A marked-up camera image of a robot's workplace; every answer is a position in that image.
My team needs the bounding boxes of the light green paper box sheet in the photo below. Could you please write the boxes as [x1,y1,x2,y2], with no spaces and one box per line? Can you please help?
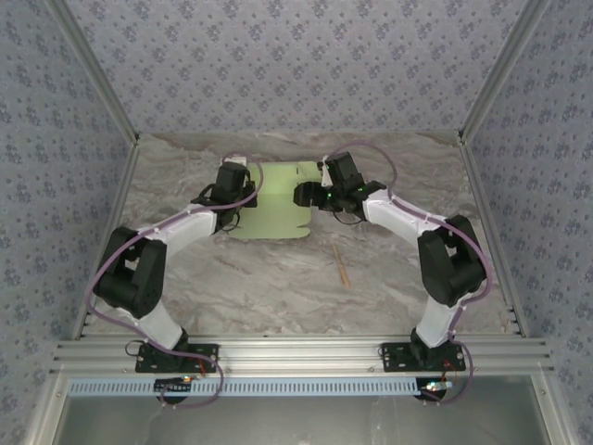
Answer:
[229,159,325,241]

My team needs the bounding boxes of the printed wooden chopstick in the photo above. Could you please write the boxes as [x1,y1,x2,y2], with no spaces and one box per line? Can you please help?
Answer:
[331,244,354,286]

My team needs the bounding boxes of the small black circuit board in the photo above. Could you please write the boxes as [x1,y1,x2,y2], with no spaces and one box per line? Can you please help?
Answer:
[418,377,454,401]
[154,375,195,394]

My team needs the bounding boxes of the thin black left wrist cable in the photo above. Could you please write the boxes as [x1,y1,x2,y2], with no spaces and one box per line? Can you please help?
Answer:
[216,209,241,234]

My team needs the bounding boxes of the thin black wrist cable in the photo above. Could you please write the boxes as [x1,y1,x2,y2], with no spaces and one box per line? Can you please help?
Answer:
[334,208,368,227]
[216,209,241,234]

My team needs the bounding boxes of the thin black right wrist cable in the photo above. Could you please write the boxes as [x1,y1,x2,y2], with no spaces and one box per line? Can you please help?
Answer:
[334,208,368,227]

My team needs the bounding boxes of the aluminium table end rail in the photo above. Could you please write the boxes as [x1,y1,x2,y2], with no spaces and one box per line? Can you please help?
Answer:
[137,131,462,139]

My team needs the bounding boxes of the aluminium table side rail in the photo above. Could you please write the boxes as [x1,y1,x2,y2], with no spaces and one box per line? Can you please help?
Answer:
[69,138,141,342]
[457,138,530,338]

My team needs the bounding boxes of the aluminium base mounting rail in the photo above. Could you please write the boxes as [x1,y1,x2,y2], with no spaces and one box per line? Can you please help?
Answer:
[50,337,555,375]

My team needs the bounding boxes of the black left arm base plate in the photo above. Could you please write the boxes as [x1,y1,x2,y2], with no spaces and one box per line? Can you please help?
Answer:
[134,343,220,374]

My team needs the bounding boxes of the aluminium slanted frame post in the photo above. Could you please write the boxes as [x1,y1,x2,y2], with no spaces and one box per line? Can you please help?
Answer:
[45,0,141,146]
[457,0,553,145]

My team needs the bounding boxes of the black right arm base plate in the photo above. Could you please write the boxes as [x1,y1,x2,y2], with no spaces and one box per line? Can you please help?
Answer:
[380,342,467,374]

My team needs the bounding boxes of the light blue slotted cable duct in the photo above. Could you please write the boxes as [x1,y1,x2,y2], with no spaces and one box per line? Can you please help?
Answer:
[68,377,421,399]

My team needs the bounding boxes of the aluminium lower frame rail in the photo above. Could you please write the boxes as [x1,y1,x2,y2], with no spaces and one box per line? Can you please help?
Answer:
[532,374,572,445]
[22,374,70,445]

